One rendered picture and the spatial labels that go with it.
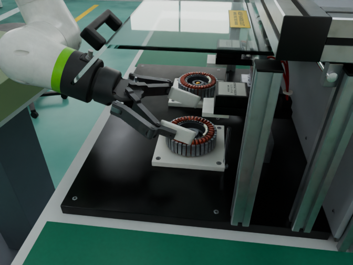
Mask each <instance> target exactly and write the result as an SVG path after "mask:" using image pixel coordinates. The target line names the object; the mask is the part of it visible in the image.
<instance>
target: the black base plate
mask: <svg viewBox="0 0 353 265"><path fill-rule="evenodd" d="M249 71H250V69H239V68H236V69H235V71H231V70H230V71H226V68H218V67H196V66H175V65H154V64H138V65H137V67H136V69H135V71H134V74H137V75H142V76H150V77H157V78H165V79H169V80H170V81H173V82H174V80H175V78H180V77H181V76H182V75H184V74H187V73H190V72H198V73H199V72H204V73H209V74H211V75H213V76H215V77H216V78H217V79H218V80H221V81H225V73H226V72H228V73H229V78H228V81H233V82H240V79H241V74H244V75H249ZM168 102H169V98H168V95H163V96H145V97H144V98H142V99H141V103H142V104H143V105H144V107H145V108H146V109H147V110H148V111H149V112H150V113H151V114H153V115H154V117H155V118H156V119H157V120H158V121H159V122H161V120H165V121H168V122H171V121H173V120H174V119H176V118H180V117H184V116H187V117H188V116H194V118H195V117H201V118H204V119H206V120H209V121H210V122H211V123H213V124H214V125H221V126H224V148H225V140H226V131H227V127H228V126H230V127H231V135H230V143H229V151H228V156H227V164H228V168H227V169H225V170H224V171H211V170H198V169H185V168H173V167H160V166H152V158H153V155H154V151H155V148H156V145H157V141H158V138H159V134H157V136H156V138H152V139H151V140H149V139H147V138H146V137H145V136H143V135H142V134H140V133H139V132H138V131H136V130H135V129H134V128H132V127H131V126H130V125H128V124H127V123H126V122H125V121H123V120H122V119H121V118H119V117H117V116H114V115H112V114H110V116H109V118H108V120H107V122H106V124H105V125H104V127H103V129H102V131H101V133H100V135H99V136H98V138H97V140H96V142H95V144H94V145H93V147H92V149H91V151H90V153H89V155H88V156H87V158H86V160H85V162H84V164H83V165H82V167H81V169H80V171H79V173H78V175H77V176H76V178H75V180H74V182H73V183H72V185H71V187H70V189H69V191H68V192H67V194H66V196H65V198H64V200H63V202H62V203H61V205H60V207H61V210H62V212H63V213H65V214H71V215H82V216H92V217H103V218H112V219H123V220H133V221H144V222H154V223H165V224H171V225H181V226H191V227H201V228H212V229H222V230H233V231H243V232H253V233H263V234H269V235H280V236H290V237H301V238H311V239H321V240H328V238H329V236H330V234H331V230H330V227H329V224H328V221H327V218H326V216H325V213H324V210H323V207H322V206H321V208H320V211H319V213H318V215H317V218H316V220H315V222H314V225H313V227H312V229H311V232H310V233H307V232H303V229H302V228H300V230H299V232H297V231H292V229H291V223H292V222H290V221H289V214H290V212H291V209H292V206H293V203H294V200H295V197H296V194H297V191H298V188H299V185H300V182H301V180H302V177H303V174H304V171H305V168H306V165H307V160H306V157H305V154H304V152H303V149H302V146H301V143H300V140H299V138H298V134H297V131H296V128H295V125H294V123H293V120H292V118H291V119H278V118H273V122H272V126H271V131H272V135H273V139H274V147H273V151H272V155H271V159H270V162H269V163H263V166H262V171H261V175H260V178H259V183H258V187H257V192H256V196H255V201H254V206H253V210H252V215H251V219H250V224H249V226H248V227H244V226H242V222H238V225H237V226H234V225H231V206H232V199H233V193H234V186H235V180H236V174H237V167H238V161H239V157H240V150H241V144H242V137H243V131H244V124H245V118H246V116H230V115H229V118H216V117H202V108H191V107H174V106H168Z"/></svg>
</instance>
